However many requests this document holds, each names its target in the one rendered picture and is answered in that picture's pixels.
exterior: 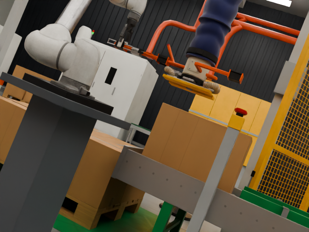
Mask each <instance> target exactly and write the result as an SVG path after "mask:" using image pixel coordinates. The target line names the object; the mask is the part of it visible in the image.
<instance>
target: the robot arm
mask: <svg viewBox="0 0 309 232"><path fill-rule="evenodd" d="M91 1H92V0H70V1H69V3H68V4H67V5H66V7H65V9H64V10H63V11H62V13H61V14H60V16H59V17H58V19H57V20H56V22H55V23H54V24H49V25H47V26H46V27H44V28H43V29H41V30H40V31H39V30H35V31H33V32H31V33H30V34H29V35H28V36H27V37H26V39H25V43H24V48H25V50H26V51H27V53H28V54H29V56H30V57H31V58H33V59H34V60H36V61H37V62H39V63H41V64H43V65H45V66H48V67H51V68H54V69H57V70H60V71H61V72H63V74H62V77H61V79H60V81H54V80H51V81H50V83H52V84H55V85H57V86H59V87H61V88H64V89H66V90H68V91H70V92H73V93H76V94H79V95H82V96H85V97H88V98H90V99H93V100H94V99H95V97H94V96H92V95H91V94H90V92H89V89H90V86H91V84H92V82H93V80H94V77H95V75H96V72H97V70H98V66H99V62H100V51H99V46H98V45H96V44H95V43H93V42H91V41H89V40H87V39H78V40H76V41H75V43H71V36H70V35H71V33H72V32H73V30H74V28H75V27H76V25H77V23H78V22H79V20H80V19H81V17H82V16H83V14H84V13H85V11H86V9H87V8H88V6H89V5H90V3H91ZM109 1H110V2H111V3H113V4H115V5H117V6H120V7H123V8H126V9H128V10H130V11H129V14H128V16H127V18H128V19H127V22H126V24H125V25H124V28H123V30H122V32H121V34H120V40H119V42H118V44H117V46H118V47H121V45H122V43H123V40H124V37H125V35H126V34H127V35H126V41H125V43H126V44H128V43H130V40H131V37H132V34H133V32H134V31H133V27H136V24H137V22H138V21H139V19H140V17H141V15H142V13H143V12H144V10H145V7H146V4H147V0H109Z"/></svg>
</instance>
